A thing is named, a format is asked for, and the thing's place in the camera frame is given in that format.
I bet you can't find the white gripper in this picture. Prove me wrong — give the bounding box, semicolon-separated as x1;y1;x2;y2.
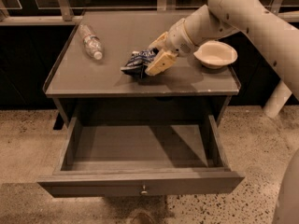
145;19;194;76

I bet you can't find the blue chip bag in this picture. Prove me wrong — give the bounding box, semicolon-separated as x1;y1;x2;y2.
121;48;159;78

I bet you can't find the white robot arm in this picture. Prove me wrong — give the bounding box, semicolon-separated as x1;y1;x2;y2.
147;0;299;224

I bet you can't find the open grey top drawer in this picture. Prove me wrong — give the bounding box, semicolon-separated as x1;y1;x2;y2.
37;115;245;197

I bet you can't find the small metal drawer knob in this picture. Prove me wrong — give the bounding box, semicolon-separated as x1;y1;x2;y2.
140;185;149;196

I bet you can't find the white paper bowl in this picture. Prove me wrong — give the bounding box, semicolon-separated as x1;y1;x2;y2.
193;41;238;69

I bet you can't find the clear plastic water bottle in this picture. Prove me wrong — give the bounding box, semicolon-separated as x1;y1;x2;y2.
78;24;104;61

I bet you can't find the grey wooden cabinet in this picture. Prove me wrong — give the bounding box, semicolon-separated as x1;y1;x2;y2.
44;10;240;120

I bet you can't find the metal railing frame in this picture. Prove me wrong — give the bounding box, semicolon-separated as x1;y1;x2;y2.
0;0;299;27

